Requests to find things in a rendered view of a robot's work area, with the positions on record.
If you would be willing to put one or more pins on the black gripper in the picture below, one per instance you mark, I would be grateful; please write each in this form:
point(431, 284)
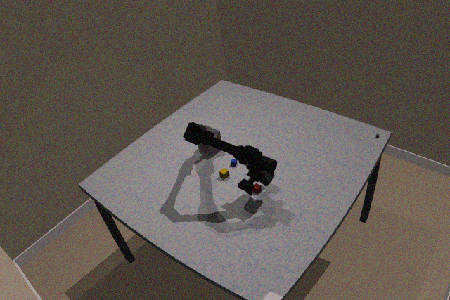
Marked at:
point(247, 186)

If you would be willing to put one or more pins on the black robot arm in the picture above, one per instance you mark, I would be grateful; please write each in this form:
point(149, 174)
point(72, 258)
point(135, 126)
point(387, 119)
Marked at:
point(248, 155)

